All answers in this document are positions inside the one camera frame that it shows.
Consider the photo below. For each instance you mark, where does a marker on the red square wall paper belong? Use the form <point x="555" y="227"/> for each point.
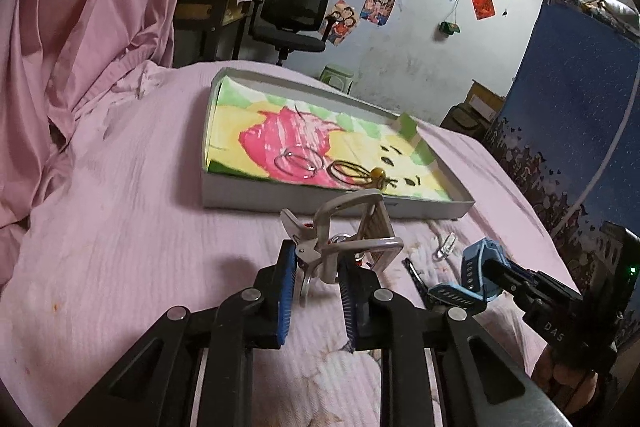
<point x="483" y="9"/>

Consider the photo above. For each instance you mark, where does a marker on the wooden desk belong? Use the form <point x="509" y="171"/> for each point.
<point x="209" y="30"/>

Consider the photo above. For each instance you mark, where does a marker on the green hanging ornament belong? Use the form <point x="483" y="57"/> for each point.
<point x="448" y="28"/>

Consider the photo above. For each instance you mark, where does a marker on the pink bed sheet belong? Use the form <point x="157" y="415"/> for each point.
<point x="126" y="237"/>

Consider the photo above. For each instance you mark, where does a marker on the cardboard box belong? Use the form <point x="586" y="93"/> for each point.
<point x="485" y="102"/>

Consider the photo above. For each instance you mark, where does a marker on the beige hair claw clip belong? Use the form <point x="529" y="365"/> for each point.
<point x="355" y="224"/>

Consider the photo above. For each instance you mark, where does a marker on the black office chair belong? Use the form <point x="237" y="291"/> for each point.
<point x="291" y="25"/>

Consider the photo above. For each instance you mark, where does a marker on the black hair clip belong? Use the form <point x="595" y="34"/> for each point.
<point x="421" y="288"/>

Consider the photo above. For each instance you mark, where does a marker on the green plastic stool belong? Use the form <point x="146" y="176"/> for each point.
<point x="337" y="77"/>

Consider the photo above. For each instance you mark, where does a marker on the colourful drawing paper liner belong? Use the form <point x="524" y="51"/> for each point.
<point x="248" y="128"/>

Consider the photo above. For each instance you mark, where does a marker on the grey shallow box tray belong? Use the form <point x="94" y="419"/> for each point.
<point x="224" y="191"/>

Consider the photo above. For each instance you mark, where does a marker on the pink curtain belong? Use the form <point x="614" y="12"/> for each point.
<point x="56" y="56"/>

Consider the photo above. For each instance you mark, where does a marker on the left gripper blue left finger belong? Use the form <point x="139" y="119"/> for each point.
<point x="196" y="368"/>

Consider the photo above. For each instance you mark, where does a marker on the thin silver bangles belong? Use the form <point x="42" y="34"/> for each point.
<point x="299" y="161"/>

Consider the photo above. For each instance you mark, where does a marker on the person's right hand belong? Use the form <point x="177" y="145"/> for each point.
<point x="568" y="388"/>

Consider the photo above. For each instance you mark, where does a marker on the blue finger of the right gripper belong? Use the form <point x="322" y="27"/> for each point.
<point x="509" y="276"/>

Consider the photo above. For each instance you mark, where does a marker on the cartoon boy poster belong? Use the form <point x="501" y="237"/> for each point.
<point x="377" y="11"/>

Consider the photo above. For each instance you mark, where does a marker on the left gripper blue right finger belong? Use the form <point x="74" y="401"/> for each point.
<point x="437" y="368"/>

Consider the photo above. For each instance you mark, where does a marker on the blue kids smartwatch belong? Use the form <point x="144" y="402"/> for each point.
<point x="475" y="289"/>

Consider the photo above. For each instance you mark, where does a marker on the blue starry curtain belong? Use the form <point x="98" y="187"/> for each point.
<point x="568" y="132"/>

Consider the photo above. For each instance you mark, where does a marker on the dark bag on floor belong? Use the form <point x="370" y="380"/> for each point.
<point x="464" y="119"/>

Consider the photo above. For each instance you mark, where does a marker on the cartoon family poster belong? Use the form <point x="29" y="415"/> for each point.
<point x="341" y="20"/>

